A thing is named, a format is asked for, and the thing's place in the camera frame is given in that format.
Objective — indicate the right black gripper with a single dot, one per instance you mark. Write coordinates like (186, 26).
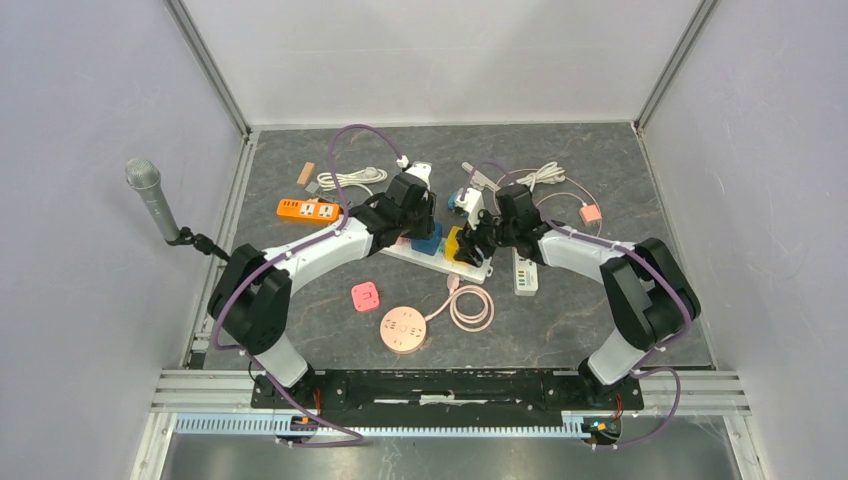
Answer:
(471, 238)

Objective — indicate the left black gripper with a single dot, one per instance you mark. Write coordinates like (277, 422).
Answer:
(428, 209)

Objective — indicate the long white power strip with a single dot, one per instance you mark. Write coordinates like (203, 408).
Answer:
(438, 262)

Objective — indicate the pink folding extension socket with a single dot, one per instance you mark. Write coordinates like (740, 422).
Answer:
(365, 297)

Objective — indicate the round pink socket base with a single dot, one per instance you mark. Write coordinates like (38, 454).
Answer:
(403, 330)

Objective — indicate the light blue adapter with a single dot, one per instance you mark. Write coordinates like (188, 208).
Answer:
(452, 206)

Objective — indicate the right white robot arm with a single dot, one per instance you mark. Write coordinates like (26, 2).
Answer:
(650, 298)

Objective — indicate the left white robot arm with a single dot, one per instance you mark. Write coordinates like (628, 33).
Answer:
(251, 299)

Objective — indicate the blue cube adapter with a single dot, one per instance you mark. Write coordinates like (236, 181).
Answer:
(431, 245)

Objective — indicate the small white power strip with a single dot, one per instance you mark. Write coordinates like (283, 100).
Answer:
(525, 276)

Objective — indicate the yellow cube adapter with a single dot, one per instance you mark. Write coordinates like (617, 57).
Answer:
(451, 244)

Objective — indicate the pink square charger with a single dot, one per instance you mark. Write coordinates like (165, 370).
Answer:
(590, 214)

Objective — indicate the orange power strip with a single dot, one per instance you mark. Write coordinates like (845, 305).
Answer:
(308, 212)

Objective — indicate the gray black flat tool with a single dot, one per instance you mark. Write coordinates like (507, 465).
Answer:
(315, 191)

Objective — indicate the small brown wooden block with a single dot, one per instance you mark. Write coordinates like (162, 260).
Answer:
(306, 174)

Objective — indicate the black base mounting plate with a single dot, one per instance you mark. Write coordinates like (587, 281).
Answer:
(524, 397)

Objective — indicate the silver microphone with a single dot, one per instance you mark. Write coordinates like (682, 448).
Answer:
(145, 179)

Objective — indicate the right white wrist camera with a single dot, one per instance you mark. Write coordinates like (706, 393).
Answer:
(472, 204)

